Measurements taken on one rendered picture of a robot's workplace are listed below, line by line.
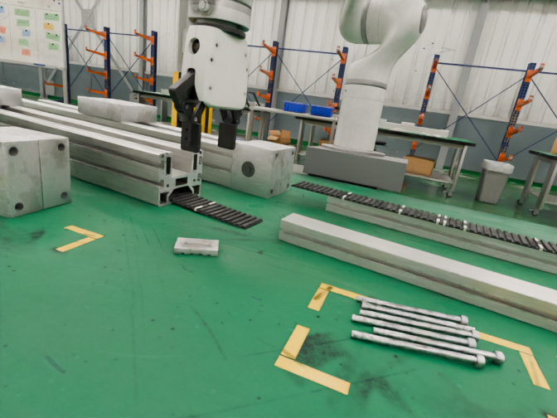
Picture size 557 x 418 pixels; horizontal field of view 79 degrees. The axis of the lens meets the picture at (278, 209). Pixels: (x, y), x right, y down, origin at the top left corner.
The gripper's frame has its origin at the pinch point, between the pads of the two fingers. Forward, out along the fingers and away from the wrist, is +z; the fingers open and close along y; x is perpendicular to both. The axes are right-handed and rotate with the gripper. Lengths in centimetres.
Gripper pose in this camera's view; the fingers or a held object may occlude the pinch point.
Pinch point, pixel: (210, 142)
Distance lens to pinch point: 53.5
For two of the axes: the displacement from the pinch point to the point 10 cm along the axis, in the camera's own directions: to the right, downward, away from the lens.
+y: 4.7, -2.0, 8.6
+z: -1.4, 9.5, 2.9
